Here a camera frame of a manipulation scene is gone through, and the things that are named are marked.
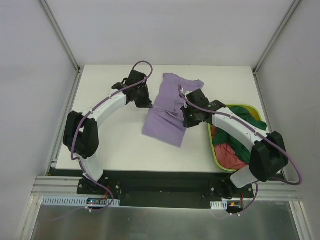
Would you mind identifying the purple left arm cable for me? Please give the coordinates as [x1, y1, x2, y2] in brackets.
[70, 60, 154, 201]

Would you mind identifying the aluminium front rail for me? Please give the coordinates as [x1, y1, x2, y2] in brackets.
[31, 176, 302, 202]

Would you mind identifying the left aluminium frame post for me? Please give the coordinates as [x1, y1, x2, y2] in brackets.
[37, 0, 82, 73]

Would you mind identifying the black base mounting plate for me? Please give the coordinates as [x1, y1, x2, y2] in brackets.
[77, 170, 254, 209]

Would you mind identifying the aluminium frame post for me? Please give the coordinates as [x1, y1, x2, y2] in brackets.
[252, 0, 303, 76]
[37, 0, 82, 73]

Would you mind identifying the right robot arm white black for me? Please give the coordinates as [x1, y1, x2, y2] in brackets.
[178, 86, 289, 198]

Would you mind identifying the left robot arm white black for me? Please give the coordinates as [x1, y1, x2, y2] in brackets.
[62, 69, 152, 195]

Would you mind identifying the right aluminium frame post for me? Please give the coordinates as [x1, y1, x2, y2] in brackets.
[252, 0, 303, 76]

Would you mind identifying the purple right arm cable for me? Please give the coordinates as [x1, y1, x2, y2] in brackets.
[177, 84, 304, 186]

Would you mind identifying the dark green t shirt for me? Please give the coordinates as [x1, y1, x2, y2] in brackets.
[212, 107, 267, 154]

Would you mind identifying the right white slotted cable duct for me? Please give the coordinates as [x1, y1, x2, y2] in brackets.
[210, 201, 228, 211]

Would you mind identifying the purple t shirt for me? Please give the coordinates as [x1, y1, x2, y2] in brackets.
[142, 73, 205, 148]

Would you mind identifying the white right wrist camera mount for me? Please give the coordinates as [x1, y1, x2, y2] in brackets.
[180, 88, 192, 97]

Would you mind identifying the white slotted cable duct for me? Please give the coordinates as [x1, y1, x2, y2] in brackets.
[42, 196, 120, 208]
[210, 201, 228, 211]

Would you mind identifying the left white slotted cable duct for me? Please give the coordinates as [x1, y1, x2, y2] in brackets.
[42, 196, 120, 208]

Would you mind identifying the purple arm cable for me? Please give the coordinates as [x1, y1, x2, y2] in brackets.
[70, 60, 154, 201]
[177, 84, 304, 186]

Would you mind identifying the red pink t shirt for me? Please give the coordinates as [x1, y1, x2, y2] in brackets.
[214, 143, 247, 171]

